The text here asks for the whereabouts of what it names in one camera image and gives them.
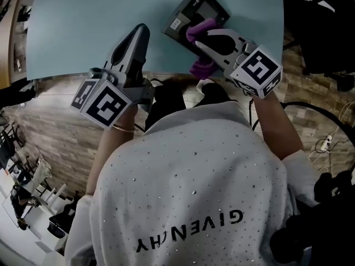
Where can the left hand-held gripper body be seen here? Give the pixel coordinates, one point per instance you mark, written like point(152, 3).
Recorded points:
point(105, 107)

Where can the thin gold bangle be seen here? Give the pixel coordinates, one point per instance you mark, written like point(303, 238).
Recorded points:
point(123, 130)

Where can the purple cloth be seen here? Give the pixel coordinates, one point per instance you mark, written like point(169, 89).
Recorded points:
point(202, 26)

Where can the black equipment pack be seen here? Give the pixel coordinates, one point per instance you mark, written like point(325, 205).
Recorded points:
point(327, 204)

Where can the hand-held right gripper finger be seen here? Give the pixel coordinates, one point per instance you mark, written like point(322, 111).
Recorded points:
point(233, 35)
point(210, 55)

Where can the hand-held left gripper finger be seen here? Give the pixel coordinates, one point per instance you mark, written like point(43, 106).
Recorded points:
point(111, 61)
point(142, 48)

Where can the white power strip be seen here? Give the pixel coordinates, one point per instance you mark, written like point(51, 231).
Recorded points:
point(327, 143)

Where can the person's right forearm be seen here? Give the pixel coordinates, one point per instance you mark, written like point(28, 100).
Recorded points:
point(274, 126)

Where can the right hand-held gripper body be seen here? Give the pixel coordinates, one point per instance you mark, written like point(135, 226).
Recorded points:
point(258, 68)

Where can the person's left forearm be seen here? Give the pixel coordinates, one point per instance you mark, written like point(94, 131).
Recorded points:
point(100, 159)

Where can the light blue white-legged table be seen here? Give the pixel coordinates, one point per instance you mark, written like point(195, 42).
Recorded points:
point(83, 23)

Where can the person's white shoe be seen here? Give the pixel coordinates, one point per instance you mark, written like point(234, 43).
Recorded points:
point(202, 84)

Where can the light wooden desk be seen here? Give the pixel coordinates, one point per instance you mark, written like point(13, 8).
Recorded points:
point(12, 37)

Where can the person's white dotted shirt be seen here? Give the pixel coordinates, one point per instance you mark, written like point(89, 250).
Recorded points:
point(180, 176)

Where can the person's black trousers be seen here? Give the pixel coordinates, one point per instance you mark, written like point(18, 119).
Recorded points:
point(166, 98)

